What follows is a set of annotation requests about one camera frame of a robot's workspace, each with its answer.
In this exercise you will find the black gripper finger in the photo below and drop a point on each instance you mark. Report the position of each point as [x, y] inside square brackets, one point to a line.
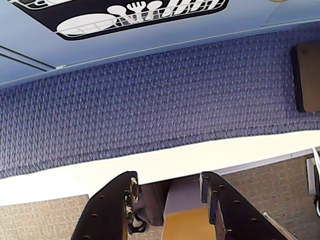
[107, 210]
[232, 215]

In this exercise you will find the blue wooden toy kitchen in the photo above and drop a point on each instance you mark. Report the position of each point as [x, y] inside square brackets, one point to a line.
[30, 75]

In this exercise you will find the brown flat board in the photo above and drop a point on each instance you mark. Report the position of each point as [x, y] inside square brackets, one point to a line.
[310, 75]

